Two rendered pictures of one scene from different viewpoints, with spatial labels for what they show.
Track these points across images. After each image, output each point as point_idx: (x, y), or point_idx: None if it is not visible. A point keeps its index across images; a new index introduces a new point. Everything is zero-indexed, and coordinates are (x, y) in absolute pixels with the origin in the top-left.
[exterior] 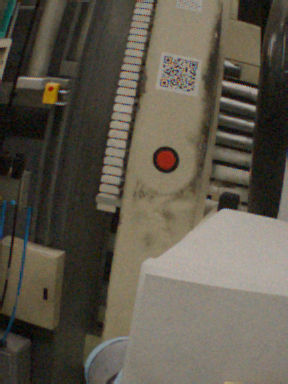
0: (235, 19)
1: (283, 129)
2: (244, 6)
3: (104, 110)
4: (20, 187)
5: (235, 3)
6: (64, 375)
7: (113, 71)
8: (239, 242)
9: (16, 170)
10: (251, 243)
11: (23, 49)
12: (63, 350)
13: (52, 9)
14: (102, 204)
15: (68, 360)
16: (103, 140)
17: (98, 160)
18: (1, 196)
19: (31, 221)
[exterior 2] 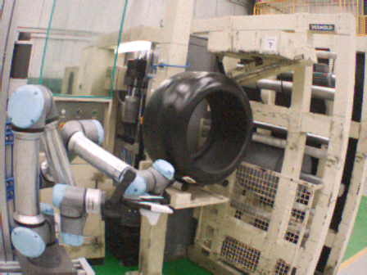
0: (270, 104)
1: (142, 123)
2: (276, 98)
3: (188, 132)
4: (133, 147)
5: (269, 96)
6: (172, 216)
7: (192, 119)
8: None
9: (130, 142)
10: None
11: (144, 106)
12: (170, 206)
13: (147, 92)
14: (144, 152)
15: (176, 211)
16: (192, 142)
17: (190, 148)
18: (129, 150)
19: None
